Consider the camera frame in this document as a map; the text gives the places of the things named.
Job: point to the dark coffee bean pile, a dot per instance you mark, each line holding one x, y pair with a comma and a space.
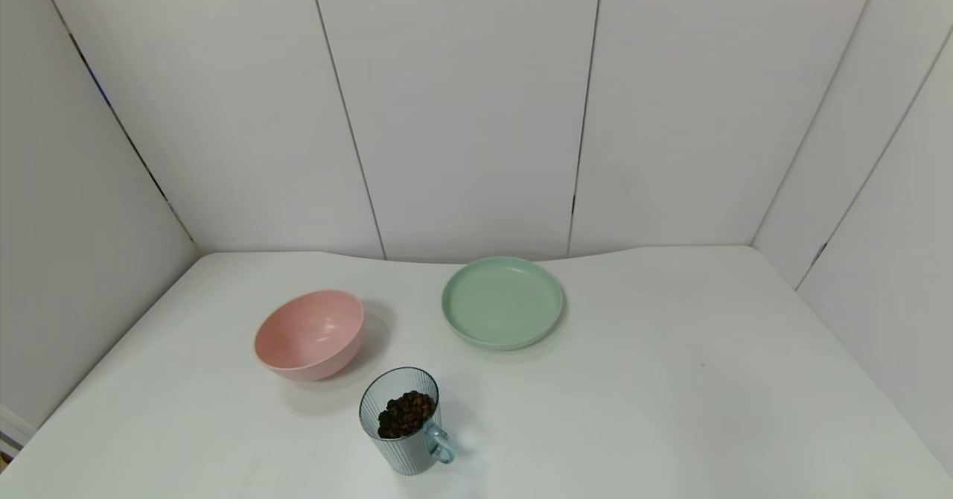
406, 413

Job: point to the blue ribbed transparent cup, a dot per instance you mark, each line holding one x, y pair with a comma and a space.
409, 454

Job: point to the pink bowl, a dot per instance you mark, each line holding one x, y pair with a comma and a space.
309, 331

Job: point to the green round plate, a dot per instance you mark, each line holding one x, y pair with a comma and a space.
502, 302

